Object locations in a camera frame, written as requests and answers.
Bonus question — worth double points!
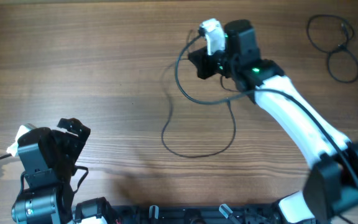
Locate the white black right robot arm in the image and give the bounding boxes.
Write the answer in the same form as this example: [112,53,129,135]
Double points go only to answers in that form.
[188,19,358,223]

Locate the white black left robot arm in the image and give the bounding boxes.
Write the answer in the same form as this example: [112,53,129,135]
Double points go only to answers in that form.
[11,118,122,223]

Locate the black right camera cable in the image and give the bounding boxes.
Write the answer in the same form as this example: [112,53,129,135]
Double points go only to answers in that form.
[174,34,358,224]

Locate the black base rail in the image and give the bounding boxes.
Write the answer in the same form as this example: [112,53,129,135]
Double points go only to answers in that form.
[113,204,282,224]

